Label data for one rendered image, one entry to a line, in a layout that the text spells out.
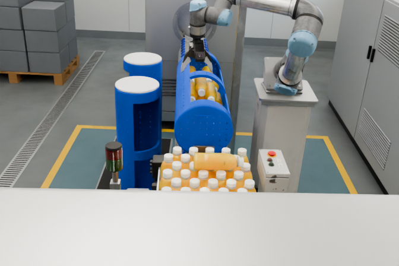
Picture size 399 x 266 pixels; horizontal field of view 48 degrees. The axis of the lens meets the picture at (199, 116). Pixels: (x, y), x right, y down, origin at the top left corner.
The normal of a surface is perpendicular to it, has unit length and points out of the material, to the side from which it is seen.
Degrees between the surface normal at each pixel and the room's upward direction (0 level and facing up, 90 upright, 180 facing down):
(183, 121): 90
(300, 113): 90
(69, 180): 0
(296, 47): 124
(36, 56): 90
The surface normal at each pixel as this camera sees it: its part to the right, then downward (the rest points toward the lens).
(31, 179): 0.04, -0.90
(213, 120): 0.03, 0.44
